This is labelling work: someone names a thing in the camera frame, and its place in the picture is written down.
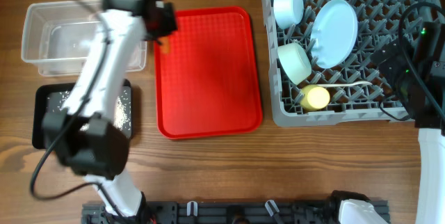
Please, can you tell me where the spilled white rice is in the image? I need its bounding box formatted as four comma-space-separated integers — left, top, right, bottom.
46, 86, 133, 139

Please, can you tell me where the yellow plastic cup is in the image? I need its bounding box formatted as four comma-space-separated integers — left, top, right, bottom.
300, 85, 330, 111

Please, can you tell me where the red plastic tray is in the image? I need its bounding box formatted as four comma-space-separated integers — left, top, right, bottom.
154, 6, 263, 139

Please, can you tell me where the orange carrot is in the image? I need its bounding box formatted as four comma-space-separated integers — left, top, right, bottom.
160, 36, 170, 54

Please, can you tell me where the mint green bowl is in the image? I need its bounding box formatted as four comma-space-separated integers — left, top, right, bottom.
277, 42, 312, 85

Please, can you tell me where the light blue bowl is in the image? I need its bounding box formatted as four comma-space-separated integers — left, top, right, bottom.
273, 0, 304, 29

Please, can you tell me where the white plastic spoon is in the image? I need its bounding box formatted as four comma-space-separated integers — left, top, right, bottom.
317, 81, 373, 88

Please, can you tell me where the light blue plate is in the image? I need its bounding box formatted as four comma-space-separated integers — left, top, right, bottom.
311, 0, 358, 69

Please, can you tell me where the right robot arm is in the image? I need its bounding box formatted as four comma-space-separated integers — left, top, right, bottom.
373, 22, 444, 224

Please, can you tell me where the black tray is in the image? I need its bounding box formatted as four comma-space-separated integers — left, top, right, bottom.
31, 79, 133, 150

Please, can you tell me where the right black cable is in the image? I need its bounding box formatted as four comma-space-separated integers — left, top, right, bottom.
378, 1, 445, 122

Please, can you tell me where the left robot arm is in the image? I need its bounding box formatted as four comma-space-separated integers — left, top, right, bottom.
42, 0, 177, 223

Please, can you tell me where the clear plastic bin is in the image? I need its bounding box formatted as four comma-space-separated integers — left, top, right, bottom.
20, 0, 148, 77

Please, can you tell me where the grey dishwasher rack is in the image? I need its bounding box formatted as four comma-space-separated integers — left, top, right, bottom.
261, 0, 439, 127

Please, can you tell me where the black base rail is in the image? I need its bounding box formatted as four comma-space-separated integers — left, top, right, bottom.
81, 199, 391, 224

